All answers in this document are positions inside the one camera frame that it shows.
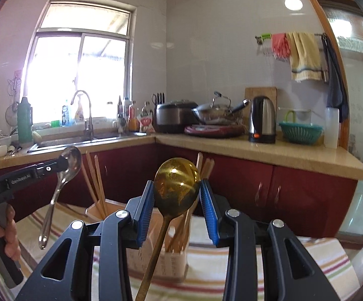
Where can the striped tablecloth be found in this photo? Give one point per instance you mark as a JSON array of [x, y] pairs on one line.
[[200, 276]]

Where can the wooden door frame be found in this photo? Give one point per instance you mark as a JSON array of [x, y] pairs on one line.
[[341, 12]]

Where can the wall towel rack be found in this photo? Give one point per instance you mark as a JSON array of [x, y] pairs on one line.
[[262, 37]]

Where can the steel kitchen sink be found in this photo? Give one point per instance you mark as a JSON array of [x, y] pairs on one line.
[[75, 141]]

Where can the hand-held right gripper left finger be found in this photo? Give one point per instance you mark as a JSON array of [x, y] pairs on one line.
[[145, 219]]

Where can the steel electric kettle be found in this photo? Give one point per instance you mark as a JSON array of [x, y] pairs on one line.
[[262, 116]]

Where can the hanging mesh strainer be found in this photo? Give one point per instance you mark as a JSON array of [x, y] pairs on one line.
[[11, 116]]

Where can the green thermos flask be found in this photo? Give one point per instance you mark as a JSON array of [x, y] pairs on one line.
[[24, 122]]

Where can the green plastic colander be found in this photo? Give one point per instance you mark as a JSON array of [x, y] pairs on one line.
[[300, 133]]

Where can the red induction cooker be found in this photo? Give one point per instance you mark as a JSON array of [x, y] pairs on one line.
[[212, 131]]

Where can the red white seasoning bag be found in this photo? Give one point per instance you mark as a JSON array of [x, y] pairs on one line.
[[147, 124]]

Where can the orange sauce bottle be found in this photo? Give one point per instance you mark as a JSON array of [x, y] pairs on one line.
[[133, 119]]

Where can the beige kitchen countertop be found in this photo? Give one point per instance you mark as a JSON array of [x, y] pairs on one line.
[[294, 156]]

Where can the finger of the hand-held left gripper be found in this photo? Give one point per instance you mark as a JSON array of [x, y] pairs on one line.
[[43, 171]]

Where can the beige perforated utensil holder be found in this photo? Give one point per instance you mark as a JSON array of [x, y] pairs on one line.
[[175, 263]]

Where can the yellow hanging towel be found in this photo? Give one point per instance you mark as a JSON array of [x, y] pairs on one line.
[[305, 56]]

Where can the wooden cutting board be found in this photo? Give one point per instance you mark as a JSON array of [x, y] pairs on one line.
[[261, 91]]

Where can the small green cup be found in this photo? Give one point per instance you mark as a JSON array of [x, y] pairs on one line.
[[56, 123]]

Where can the steel sink faucet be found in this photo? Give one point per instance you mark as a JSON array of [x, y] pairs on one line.
[[89, 122]]

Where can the orange spray bottle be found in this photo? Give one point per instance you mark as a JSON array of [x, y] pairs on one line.
[[79, 114]]

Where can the person's left hand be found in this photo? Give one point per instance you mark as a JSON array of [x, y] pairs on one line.
[[12, 241]]

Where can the red kitchen cabinets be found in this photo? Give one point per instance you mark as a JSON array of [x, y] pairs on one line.
[[294, 194]]

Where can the tall white plastic container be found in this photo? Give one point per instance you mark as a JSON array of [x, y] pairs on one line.
[[331, 128]]

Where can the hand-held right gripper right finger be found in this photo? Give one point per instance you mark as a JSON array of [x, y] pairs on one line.
[[209, 216]]

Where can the dark rice cooker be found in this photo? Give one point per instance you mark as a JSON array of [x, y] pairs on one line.
[[175, 117]]

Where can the dark hanging cloth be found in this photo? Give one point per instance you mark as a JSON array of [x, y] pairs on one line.
[[336, 84]]

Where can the steel wok with lid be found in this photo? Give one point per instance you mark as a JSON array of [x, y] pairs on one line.
[[215, 113]]

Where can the pink rubber gloves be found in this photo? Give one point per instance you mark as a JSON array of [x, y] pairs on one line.
[[280, 45]]

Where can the black knife block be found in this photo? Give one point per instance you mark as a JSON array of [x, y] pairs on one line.
[[159, 100]]

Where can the kitchen window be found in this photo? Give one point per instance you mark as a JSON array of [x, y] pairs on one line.
[[75, 69]]

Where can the blue label plastic bottle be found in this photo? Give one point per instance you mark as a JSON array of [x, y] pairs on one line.
[[65, 117]]

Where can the short steel soup spoon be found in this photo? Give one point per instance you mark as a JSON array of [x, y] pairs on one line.
[[70, 163]]

